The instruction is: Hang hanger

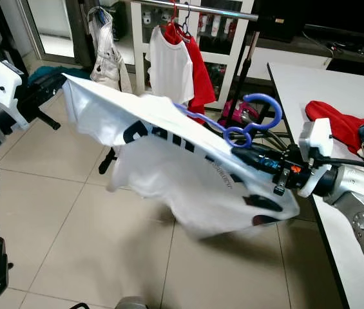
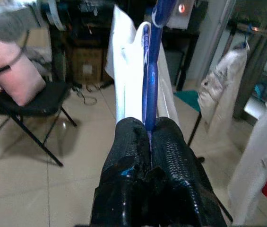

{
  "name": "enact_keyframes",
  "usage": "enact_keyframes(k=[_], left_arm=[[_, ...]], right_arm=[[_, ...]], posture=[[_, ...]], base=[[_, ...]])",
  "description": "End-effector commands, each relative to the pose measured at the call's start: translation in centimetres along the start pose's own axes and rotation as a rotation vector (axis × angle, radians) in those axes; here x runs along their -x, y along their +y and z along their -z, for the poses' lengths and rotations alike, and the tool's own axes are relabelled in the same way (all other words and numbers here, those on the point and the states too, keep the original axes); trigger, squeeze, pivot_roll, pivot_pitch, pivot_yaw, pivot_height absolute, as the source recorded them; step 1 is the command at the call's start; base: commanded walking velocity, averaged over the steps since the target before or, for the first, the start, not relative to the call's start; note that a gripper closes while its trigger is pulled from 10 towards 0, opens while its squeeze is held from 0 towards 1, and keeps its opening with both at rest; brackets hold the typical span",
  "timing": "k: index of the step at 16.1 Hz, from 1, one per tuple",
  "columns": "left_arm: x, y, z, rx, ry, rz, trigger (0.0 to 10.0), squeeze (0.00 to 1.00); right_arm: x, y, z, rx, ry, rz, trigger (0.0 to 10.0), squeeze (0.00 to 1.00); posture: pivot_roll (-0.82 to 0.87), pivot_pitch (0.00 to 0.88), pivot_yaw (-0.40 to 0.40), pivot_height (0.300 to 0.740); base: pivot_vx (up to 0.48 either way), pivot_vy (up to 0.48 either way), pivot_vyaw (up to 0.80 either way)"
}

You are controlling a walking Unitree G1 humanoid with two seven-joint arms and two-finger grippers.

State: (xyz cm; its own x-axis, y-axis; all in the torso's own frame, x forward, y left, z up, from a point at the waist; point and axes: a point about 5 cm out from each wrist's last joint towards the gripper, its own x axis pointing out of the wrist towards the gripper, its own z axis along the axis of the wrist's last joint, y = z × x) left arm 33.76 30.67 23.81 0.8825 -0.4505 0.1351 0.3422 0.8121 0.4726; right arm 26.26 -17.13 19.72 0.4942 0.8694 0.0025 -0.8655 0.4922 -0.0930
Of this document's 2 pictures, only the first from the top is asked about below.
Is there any red clothes hanger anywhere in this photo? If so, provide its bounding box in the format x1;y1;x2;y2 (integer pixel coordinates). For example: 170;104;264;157
162;0;192;44

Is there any teal floor mat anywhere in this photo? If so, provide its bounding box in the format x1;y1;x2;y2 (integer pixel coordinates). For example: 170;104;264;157
27;64;92;88

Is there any purple plastic clothes hanger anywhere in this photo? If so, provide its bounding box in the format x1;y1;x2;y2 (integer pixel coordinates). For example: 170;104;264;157
172;93;284;150

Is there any glass door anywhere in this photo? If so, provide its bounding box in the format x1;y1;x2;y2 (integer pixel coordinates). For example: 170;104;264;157
24;0;82;62

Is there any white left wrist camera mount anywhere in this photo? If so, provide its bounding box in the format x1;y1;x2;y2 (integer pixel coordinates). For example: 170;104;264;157
0;59;24;110

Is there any black television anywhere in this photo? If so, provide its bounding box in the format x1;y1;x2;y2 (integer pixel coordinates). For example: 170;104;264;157
254;0;364;46

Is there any off-white jacket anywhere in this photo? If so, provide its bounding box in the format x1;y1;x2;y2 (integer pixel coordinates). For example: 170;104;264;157
88;6;134;94

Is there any white T-shirt black print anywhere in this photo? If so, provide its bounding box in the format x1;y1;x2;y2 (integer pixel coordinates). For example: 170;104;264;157
61;73;302;239

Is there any magenta bag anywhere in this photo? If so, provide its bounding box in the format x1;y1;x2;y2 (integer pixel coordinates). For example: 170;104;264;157
219;97;260;129

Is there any plain white T-shirt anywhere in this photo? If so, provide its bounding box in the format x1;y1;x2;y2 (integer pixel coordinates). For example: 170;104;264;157
146;26;195;107

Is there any red garment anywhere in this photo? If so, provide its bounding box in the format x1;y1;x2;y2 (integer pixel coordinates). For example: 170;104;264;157
304;100;364;155

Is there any grey robot foot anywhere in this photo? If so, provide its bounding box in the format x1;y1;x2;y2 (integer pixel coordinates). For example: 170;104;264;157
114;296;147;309

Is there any white display cabinet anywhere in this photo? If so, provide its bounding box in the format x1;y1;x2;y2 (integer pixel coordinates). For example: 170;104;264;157
132;0;258;111

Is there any silver clothes rack rail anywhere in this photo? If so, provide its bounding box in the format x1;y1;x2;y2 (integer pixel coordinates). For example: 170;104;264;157
130;0;260;21

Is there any white TV bench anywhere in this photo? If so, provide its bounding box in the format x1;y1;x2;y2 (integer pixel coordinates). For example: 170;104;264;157
249;42;334;73

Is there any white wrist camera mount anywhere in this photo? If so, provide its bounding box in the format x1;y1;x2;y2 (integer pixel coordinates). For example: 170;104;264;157
0;59;24;110
298;118;334;197

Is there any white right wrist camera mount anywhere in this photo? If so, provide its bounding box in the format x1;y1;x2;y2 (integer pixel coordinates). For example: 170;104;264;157
298;118;334;197

